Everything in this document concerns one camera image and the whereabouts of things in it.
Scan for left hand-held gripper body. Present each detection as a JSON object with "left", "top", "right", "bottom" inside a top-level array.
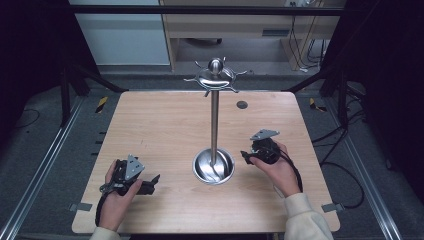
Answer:
[{"left": 99, "top": 153, "right": 146, "bottom": 197}]

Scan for black hanging desk cables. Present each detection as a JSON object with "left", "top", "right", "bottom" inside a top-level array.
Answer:
[{"left": 287, "top": 14, "right": 330, "bottom": 73}]

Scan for yellow black striped tape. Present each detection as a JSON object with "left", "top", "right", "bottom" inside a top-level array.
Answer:
[
  {"left": 308, "top": 97, "right": 328, "bottom": 114},
  {"left": 95, "top": 95, "right": 110, "bottom": 115}
]

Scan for black horizontal frame bar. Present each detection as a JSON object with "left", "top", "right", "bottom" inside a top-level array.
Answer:
[{"left": 67, "top": 4, "right": 346, "bottom": 17}]

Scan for person's right hand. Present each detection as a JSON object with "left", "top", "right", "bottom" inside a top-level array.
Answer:
[{"left": 249, "top": 139, "right": 302, "bottom": 199}]

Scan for black curtain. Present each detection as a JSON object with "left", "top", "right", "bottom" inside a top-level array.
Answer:
[
  {"left": 322, "top": 0, "right": 424, "bottom": 196},
  {"left": 0, "top": 0, "right": 100, "bottom": 144}
]

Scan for person's left hand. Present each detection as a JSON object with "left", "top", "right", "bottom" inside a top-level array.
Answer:
[{"left": 98, "top": 159, "right": 144, "bottom": 233}]

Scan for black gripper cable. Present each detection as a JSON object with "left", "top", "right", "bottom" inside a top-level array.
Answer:
[
  {"left": 94, "top": 191, "right": 112, "bottom": 228},
  {"left": 279, "top": 148, "right": 305, "bottom": 194}
]

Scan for black metal frame stand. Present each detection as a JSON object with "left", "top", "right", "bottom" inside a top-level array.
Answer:
[
  {"left": 59, "top": 62, "right": 130, "bottom": 128},
  {"left": 282, "top": 61, "right": 352, "bottom": 130}
]

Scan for aluminium floor rail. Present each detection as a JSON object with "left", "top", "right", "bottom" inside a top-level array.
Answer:
[
  {"left": 323, "top": 98, "right": 405, "bottom": 240},
  {"left": 0, "top": 95, "right": 86, "bottom": 240}
]

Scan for grey table bracket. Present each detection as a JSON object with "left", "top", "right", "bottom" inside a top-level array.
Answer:
[
  {"left": 68, "top": 202, "right": 94, "bottom": 213},
  {"left": 321, "top": 202, "right": 346, "bottom": 214}
]

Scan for light wooden desk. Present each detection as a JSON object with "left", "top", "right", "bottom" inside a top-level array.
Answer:
[{"left": 159, "top": 0, "right": 346, "bottom": 72}]

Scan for thin black floor cable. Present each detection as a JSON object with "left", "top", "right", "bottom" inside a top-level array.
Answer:
[{"left": 14, "top": 107, "right": 42, "bottom": 130}]

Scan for stainless steel utensil rack stand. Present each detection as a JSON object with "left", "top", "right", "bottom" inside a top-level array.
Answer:
[{"left": 183, "top": 56, "right": 248, "bottom": 186}]

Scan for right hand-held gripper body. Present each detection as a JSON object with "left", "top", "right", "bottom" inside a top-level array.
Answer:
[{"left": 249, "top": 128, "right": 282, "bottom": 165}]

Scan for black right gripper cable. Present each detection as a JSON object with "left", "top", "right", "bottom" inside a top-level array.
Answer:
[{"left": 279, "top": 148, "right": 305, "bottom": 194}]

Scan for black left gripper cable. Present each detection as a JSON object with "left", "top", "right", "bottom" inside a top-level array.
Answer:
[{"left": 94, "top": 191, "right": 112, "bottom": 228}]

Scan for white cabinet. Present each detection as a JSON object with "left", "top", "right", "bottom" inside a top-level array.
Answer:
[{"left": 67, "top": 0, "right": 172, "bottom": 67}]

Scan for black floor cables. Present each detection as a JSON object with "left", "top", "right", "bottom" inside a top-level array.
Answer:
[{"left": 311, "top": 108, "right": 367, "bottom": 211}]

